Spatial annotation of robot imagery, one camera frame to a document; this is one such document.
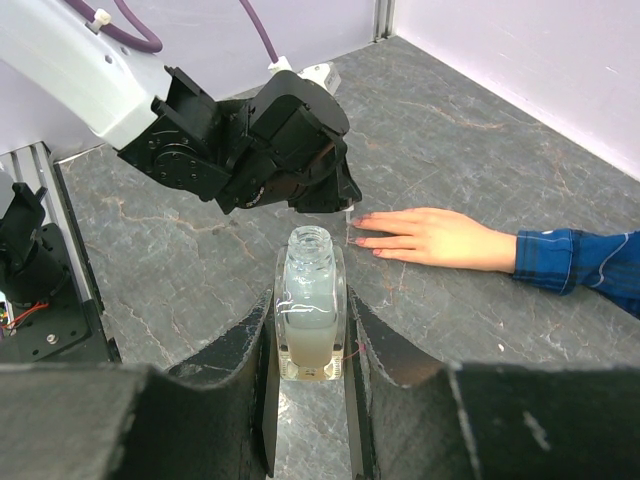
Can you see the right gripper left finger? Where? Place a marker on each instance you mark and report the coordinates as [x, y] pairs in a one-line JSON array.
[[211, 416]]

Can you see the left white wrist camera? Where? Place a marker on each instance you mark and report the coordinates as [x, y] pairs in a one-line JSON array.
[[325, 75]]

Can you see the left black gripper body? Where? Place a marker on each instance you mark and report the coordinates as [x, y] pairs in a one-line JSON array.
[[286, 144]]

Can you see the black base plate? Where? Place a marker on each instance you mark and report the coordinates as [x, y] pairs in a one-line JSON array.
[[43, 317]]

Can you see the mannequin hand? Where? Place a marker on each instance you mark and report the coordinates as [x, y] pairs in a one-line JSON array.
[[438, 238]]

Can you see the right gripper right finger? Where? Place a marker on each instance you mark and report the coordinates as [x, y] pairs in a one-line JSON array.
[[411, 416]]

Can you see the clear nail polish bottle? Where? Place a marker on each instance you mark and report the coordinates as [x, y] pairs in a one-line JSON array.
[[310, 306]]

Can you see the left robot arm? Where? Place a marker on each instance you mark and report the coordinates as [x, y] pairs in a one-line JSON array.
[[156, 117]]

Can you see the blue plaid shirt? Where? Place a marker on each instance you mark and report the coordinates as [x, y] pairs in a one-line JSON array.
[[562, 259]]

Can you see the white nail polish cap brush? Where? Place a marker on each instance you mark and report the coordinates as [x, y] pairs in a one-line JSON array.
[[348, 214]]

